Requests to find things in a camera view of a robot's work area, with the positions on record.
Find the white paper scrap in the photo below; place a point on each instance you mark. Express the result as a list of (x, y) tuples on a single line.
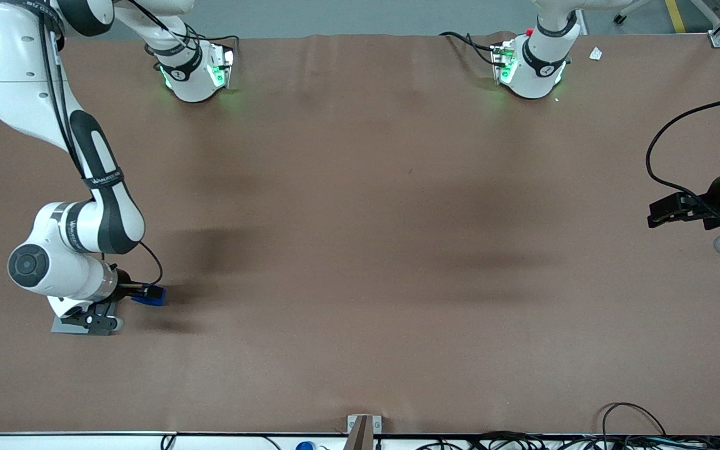
[(596, 54)]

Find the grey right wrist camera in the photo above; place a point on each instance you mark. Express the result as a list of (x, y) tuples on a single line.
[(100, 320)]

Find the brown table mat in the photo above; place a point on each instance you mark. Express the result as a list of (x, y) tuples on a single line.
[(360, 250)]

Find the blue plastic part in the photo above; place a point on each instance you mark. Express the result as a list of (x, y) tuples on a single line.
[(155, 296)]

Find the blue round cap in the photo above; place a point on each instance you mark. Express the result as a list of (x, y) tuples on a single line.
[(304, 446)]

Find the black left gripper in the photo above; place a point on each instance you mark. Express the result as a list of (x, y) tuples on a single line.
[(715, 191)]

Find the small metal bracket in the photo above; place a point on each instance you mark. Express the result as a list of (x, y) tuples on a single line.
[(377, 424)]

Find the gray square base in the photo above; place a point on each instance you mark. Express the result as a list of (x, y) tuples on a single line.
[(60, 327)]

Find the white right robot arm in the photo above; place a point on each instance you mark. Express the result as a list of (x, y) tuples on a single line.
[(16, 62)]

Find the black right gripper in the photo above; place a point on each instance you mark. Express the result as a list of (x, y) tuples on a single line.
[(124, 285)]

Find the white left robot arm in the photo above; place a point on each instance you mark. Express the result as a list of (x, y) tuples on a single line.
[(538, 69)]

